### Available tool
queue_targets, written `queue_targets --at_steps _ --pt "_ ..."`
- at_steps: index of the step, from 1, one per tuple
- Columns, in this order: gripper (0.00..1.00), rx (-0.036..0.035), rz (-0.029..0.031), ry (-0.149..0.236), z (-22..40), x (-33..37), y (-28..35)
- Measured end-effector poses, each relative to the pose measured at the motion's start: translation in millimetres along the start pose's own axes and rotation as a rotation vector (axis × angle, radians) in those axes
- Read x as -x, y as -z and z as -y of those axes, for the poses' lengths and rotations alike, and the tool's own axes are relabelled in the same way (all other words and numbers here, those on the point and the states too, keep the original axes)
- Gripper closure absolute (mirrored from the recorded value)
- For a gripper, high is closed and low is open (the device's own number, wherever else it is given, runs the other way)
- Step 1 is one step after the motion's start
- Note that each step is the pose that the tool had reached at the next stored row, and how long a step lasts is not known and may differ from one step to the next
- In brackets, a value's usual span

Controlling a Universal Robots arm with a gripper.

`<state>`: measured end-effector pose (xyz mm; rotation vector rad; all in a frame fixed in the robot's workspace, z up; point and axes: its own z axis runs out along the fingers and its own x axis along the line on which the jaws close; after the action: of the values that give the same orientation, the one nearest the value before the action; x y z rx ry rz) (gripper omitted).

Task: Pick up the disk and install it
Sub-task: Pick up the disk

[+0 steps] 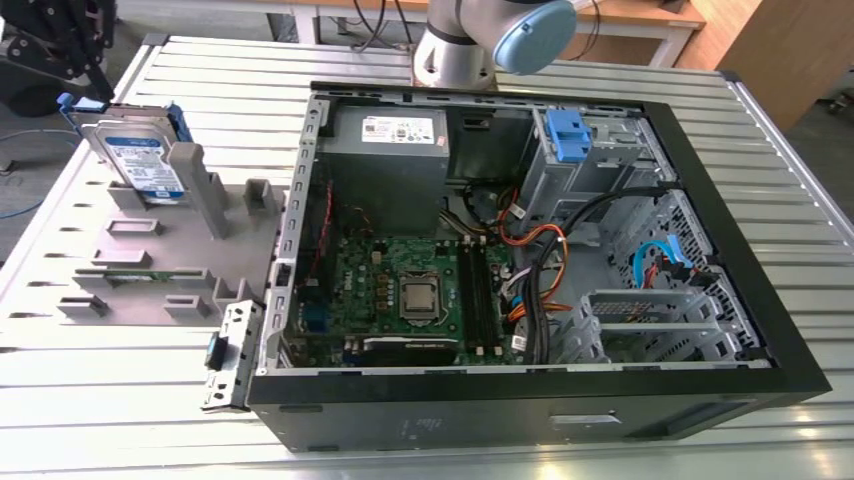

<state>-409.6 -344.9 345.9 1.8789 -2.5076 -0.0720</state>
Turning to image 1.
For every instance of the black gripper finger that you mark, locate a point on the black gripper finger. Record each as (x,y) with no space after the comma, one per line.
(96,70)
(82,15)

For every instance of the hard disk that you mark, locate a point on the hard disk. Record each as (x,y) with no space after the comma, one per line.
(133,160)

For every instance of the metal disk bay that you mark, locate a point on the metal disk bay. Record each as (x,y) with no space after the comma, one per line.
(654,327)

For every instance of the black mesh bin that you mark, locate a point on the black mesh bin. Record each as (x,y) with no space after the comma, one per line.
(33,97)

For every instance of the grey parts rack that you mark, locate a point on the grey parts rack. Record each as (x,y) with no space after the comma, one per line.
(180,250)

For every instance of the green RAM stick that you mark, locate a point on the green RAM stick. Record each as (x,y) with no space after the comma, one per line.
(160,276)

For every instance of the grey power supply unit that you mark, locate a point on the grey power supply unit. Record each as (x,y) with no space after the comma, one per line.
(387,190)

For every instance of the green motherboard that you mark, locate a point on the green motherboard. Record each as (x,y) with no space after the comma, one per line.
(373,260)

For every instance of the silver CPU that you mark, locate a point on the silver CPU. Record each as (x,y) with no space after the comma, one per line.
(420,297)

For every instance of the black RAM slot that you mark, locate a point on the black RAM slot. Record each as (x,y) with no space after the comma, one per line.
(468,295)
(487,295)

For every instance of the blue plastic bay latch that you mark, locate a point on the blue plastic bay latch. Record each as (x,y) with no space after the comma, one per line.
(567,140)

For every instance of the black graphics card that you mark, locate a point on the black graphics card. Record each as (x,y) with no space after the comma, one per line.
(413,350)

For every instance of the metal drive cage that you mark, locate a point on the metal drive cage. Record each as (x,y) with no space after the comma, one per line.
(600,175)

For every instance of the wooden desk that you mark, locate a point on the wooden desk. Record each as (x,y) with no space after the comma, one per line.
(654,20)

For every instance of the black PC case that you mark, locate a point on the black PC case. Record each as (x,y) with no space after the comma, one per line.
(467,420)

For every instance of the wooden cabinet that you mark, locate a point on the wooden cabinet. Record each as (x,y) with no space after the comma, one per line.
(787,60)

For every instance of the white desk frame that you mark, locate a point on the white desk frame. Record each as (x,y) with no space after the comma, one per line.
(293,27)

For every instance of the blue black bracket latch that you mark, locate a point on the blue black bracket latch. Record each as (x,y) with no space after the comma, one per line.
(215,352)

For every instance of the metal expansion slot bracket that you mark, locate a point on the metal expansion slot bracket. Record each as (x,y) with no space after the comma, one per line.
(243,345)

